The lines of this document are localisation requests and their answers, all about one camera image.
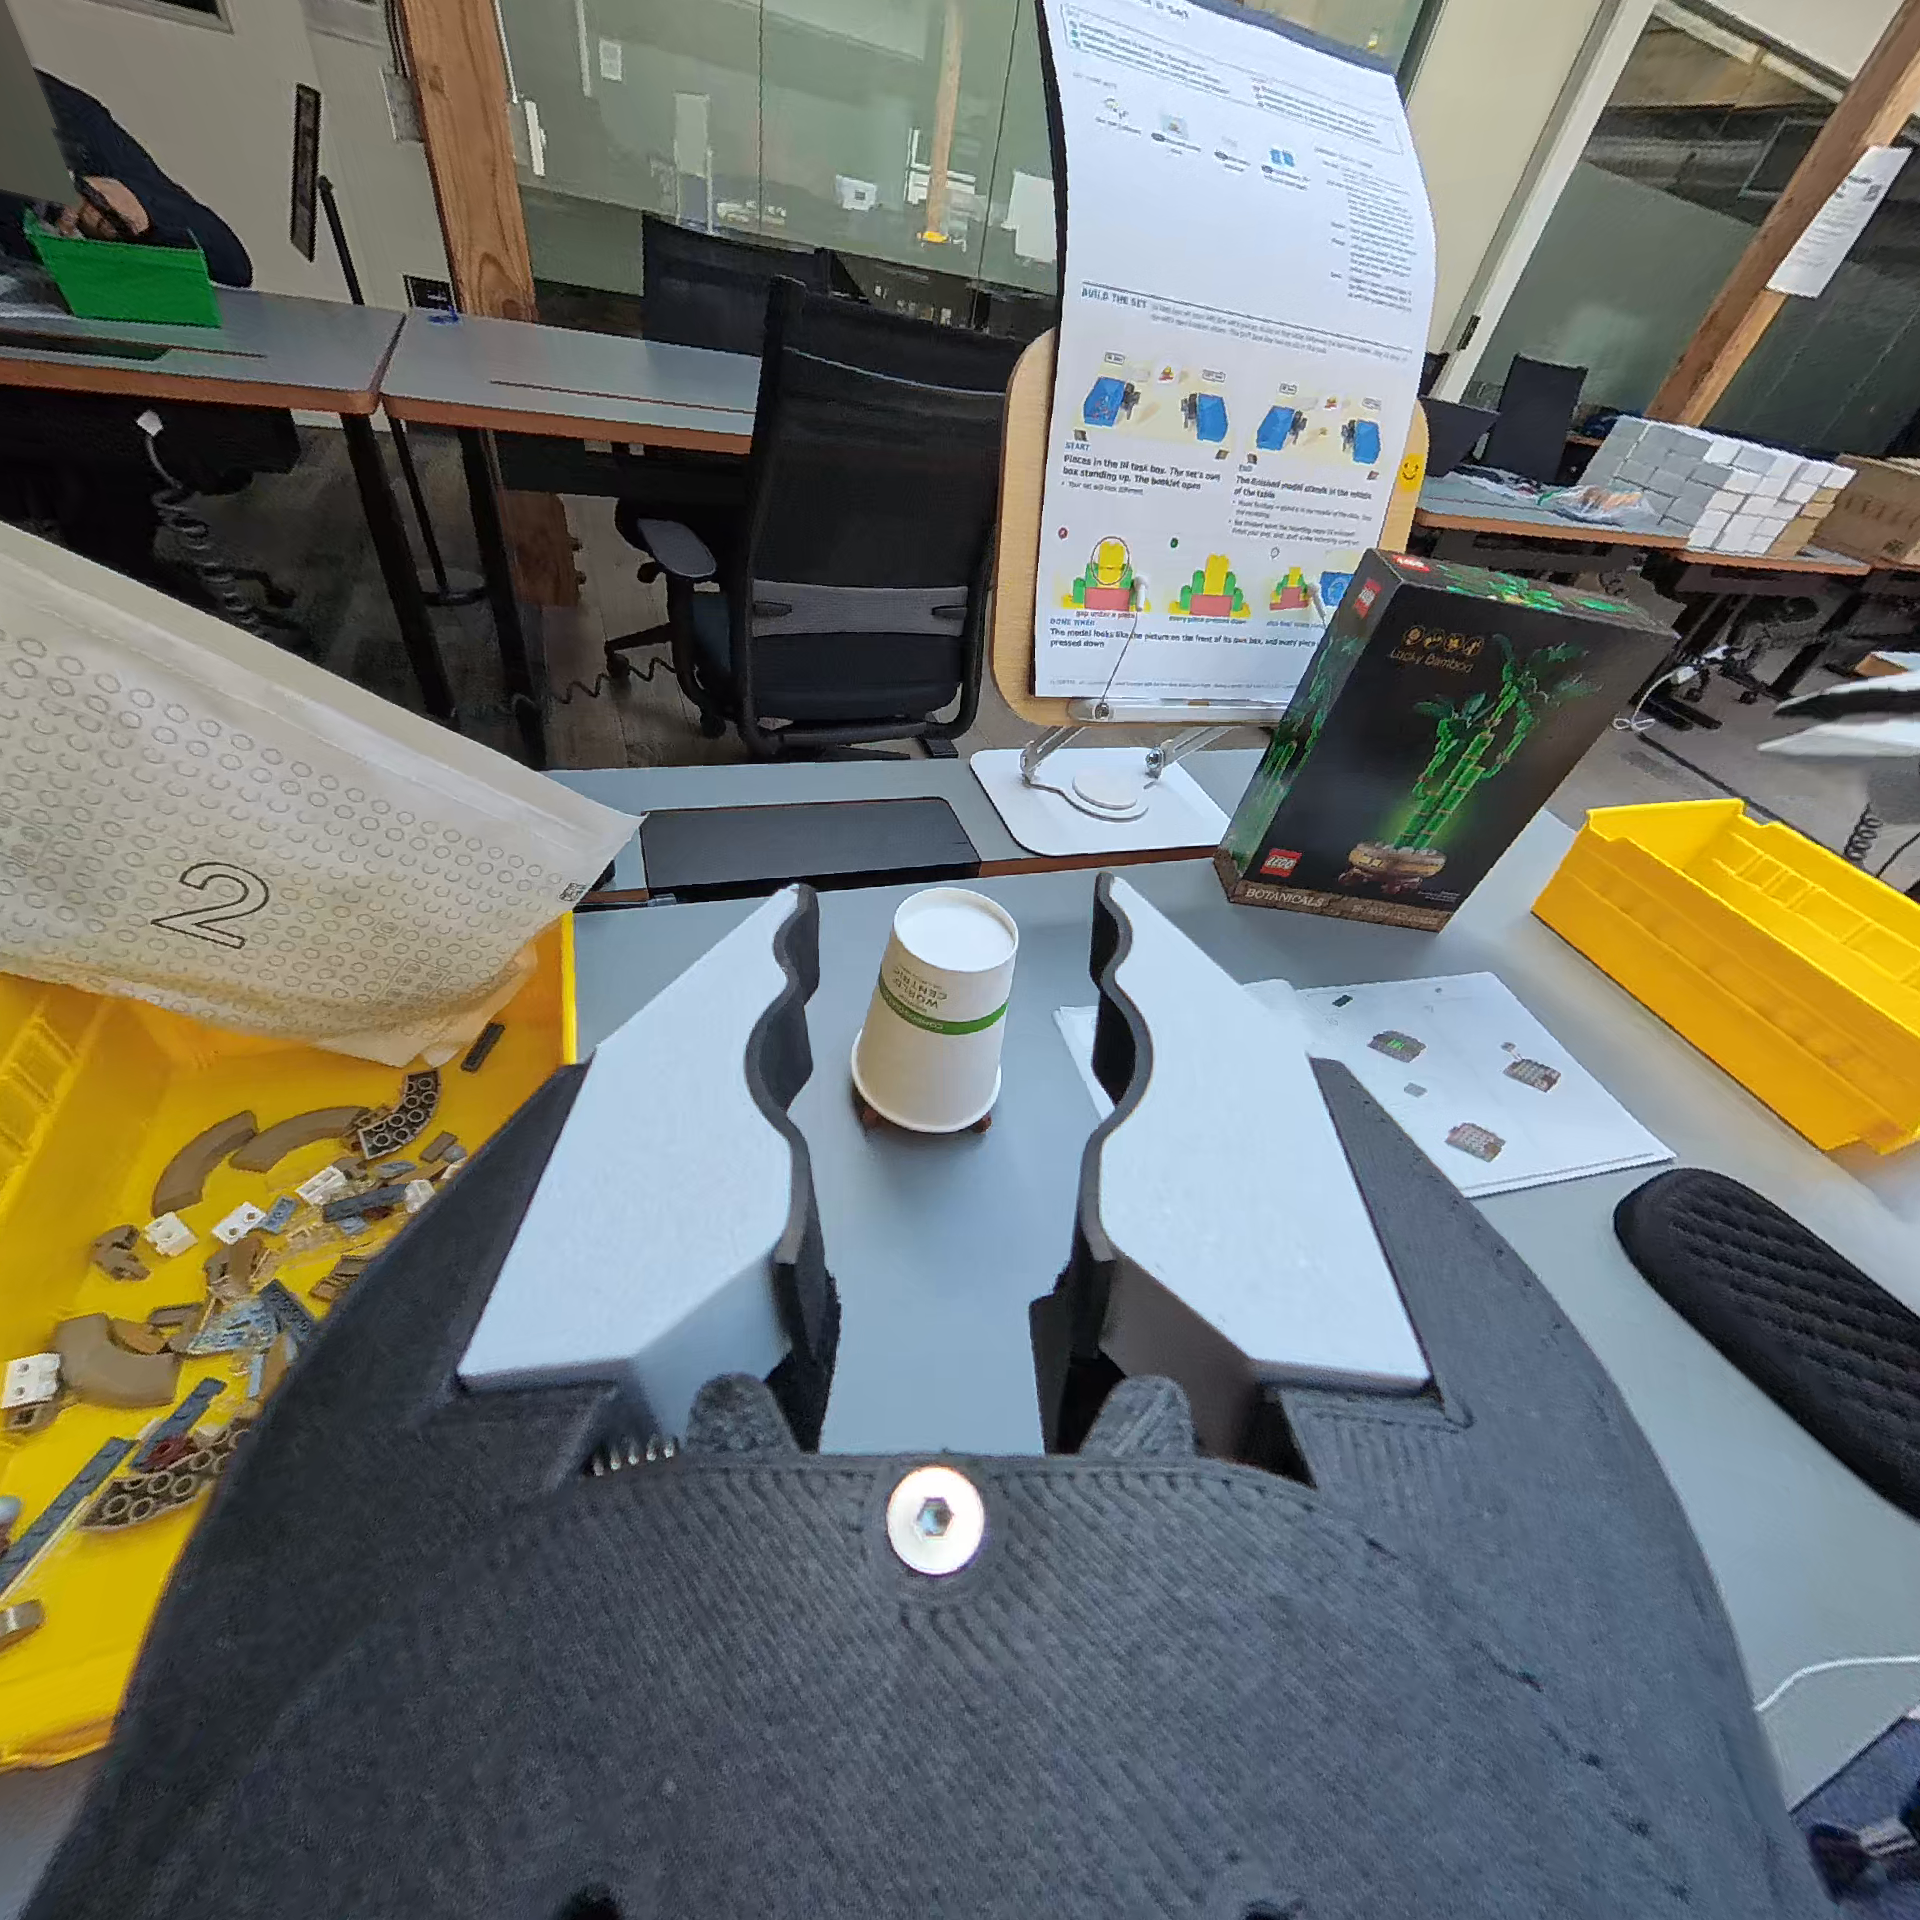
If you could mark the black padded wrist rest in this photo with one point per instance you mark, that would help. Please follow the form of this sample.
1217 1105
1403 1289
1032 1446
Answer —
1771 1320

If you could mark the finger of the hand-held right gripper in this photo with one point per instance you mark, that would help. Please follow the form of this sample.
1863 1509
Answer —
1882 682
1875 738

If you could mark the brown brick piece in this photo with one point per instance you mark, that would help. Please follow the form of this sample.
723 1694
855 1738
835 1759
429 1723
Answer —
878 1118

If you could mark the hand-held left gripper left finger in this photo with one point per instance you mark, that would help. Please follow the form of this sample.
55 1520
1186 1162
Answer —
644 1201

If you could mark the pile of loose brick pieces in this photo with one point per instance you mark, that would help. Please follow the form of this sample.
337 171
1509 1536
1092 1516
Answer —
105 1365

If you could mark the stack of white boxes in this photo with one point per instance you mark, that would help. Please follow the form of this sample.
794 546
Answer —
1694 481

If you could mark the black desk mat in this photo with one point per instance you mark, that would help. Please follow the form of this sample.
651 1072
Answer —
811 848

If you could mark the printed instruction sheet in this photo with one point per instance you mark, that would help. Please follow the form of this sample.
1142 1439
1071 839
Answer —
1230 225

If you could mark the paper notice on pillar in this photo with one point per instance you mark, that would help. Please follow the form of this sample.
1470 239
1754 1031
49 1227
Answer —
1838 219

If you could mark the wooden document board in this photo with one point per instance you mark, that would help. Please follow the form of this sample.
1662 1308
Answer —
1021 601

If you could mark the adjoining grey desk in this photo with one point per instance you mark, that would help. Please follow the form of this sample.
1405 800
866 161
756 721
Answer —
931 783

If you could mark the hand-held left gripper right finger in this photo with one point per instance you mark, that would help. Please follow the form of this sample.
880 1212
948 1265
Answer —
1261 1201

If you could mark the black office chair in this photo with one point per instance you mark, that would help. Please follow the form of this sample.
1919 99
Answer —
870 495
720 285
1531 421

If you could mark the bamboo brick set box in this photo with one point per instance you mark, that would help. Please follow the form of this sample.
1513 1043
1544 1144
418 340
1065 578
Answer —
1425 750

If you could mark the wooden pillar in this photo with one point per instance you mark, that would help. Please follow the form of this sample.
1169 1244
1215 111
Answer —
1724 352
464 180

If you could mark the brown cardboard box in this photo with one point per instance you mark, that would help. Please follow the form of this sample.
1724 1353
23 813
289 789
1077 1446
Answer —
1875 510

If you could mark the person's blue jeans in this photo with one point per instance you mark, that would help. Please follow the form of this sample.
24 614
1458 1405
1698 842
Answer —
1875 1785

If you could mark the white stand base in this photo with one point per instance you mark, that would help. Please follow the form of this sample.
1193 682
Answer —
1050 819

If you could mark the brick instruction booklet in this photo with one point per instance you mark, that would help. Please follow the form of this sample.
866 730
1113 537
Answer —
1560 1111

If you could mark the green plastic bin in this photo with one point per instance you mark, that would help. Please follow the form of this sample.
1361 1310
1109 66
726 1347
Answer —
128 285

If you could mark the white numbered paper bag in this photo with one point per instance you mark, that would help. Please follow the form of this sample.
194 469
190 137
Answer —
224 780

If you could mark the white paper cup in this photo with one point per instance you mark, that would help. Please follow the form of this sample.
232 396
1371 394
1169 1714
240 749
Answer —
938 1020

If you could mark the yellow plastic parts bin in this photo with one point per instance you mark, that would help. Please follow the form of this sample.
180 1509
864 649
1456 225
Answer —
1724 931
91 1140

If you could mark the background grey desk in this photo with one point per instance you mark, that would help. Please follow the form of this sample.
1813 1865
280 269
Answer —
224 338
1514 503
601 383

